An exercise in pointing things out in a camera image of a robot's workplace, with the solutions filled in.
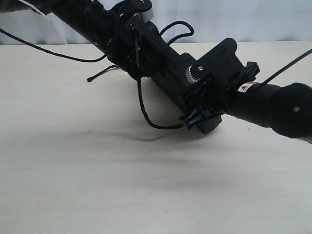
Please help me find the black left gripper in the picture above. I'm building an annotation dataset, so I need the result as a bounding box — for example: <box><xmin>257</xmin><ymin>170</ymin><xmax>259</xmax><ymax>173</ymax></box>
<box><xmin>97</xmin><ymin>0</ymin><xmax>156</xmax><ymax>78</ymax></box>

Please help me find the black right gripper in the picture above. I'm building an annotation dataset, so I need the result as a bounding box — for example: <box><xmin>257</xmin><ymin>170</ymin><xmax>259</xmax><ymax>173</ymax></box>
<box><xmin>180</xmin><ymin>38</ymin><xmax>260</xmax><ymax>129</ymax></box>

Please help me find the black plastic carrying case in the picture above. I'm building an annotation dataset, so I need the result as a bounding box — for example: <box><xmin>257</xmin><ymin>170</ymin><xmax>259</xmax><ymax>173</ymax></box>
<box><xmin>136</xmin><ymin>20</ymin><xmax>222</xmax><ymax>135</ymax></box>

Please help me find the black cord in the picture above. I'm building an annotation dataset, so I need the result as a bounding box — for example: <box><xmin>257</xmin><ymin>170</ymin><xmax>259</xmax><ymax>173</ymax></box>
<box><xmin>87</xmin><ymin>21</ymin><xmax>195</xmax><ymax>130</ymax></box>

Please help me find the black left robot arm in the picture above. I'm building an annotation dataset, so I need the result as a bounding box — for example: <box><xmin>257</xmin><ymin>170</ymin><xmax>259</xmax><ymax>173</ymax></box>
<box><xmin>0</xmin><ymin>0</ymin><xmax>154</xmax><ymax>79</ymax></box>

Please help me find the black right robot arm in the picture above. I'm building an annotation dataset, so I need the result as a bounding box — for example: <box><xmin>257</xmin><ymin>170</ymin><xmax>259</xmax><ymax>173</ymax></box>
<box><xmin>181</xmin><ymin>38</ymin><xmax>312</xmax><ymax>142</ymax></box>

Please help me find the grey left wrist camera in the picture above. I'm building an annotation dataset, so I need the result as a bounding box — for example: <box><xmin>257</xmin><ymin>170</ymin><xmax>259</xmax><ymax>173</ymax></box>
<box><xmin>139</xmin><ymin>7</ymin><xmax>154</xmax><ymax>23</ymax></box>

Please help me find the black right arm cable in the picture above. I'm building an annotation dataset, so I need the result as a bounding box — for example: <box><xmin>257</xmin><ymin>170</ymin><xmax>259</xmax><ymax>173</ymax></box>
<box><xmin>263</xmin><ymin>47</ymin><xmax>312</xmax><ymax>85</ymax></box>

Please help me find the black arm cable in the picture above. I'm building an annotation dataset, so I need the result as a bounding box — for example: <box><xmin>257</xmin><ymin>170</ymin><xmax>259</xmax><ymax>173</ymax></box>
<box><xmin>263</xmin><ymin>47</ymin><xmax>312</xmax><ymax>85</ymax></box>
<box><xmin>0</xmin><ymin>28</ymin><xmax>108</xmax><ymax>63</ymax></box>

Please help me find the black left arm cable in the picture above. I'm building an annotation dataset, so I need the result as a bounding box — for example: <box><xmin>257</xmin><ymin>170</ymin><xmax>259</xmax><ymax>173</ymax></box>
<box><xmin>0</xmin><ymin>28</ymin><xmax>108</xmax><ymax>63</ymax></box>

